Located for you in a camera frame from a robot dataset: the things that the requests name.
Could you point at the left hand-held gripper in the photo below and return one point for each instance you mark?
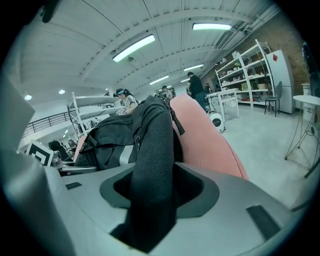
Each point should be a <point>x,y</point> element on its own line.
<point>38,153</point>

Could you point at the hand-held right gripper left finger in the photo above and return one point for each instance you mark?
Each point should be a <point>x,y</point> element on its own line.
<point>85,215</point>

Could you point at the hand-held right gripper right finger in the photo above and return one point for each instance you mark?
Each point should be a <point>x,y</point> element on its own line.
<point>225,230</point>

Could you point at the black backpack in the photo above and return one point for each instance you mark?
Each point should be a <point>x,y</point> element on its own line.
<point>112,135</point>

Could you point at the pink fabric surface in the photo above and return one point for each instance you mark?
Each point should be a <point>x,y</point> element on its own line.
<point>205,140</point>

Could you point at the black mezzanine railing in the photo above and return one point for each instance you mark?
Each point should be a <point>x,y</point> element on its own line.
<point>47,123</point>

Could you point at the white metal shelving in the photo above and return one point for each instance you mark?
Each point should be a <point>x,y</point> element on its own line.
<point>95,100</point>

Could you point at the round ceiling light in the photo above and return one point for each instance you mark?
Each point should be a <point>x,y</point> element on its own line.
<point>61,91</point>
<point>28,97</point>

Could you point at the white rounded machine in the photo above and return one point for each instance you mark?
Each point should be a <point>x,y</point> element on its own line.
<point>216,121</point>

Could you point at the long ceiling light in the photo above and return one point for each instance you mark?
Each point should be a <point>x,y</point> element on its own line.
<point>212,26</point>
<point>133,48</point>
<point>159,80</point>
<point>193,67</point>

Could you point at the white rectangular table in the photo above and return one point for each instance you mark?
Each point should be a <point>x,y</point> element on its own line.
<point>222,94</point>

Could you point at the green box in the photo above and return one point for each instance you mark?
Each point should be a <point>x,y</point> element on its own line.
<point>244,87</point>

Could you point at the grey chair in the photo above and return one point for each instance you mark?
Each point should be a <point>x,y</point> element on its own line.
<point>278,90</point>

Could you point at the round white table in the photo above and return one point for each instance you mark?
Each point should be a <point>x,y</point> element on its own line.
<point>307,100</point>

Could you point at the white storage shelf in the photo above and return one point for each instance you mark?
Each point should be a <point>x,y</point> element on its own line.
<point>246,75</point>

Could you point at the grey refrigerator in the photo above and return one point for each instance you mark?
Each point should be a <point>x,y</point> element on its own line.
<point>281,80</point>

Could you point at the black office chair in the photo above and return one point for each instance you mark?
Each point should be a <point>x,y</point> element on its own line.
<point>313,75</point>

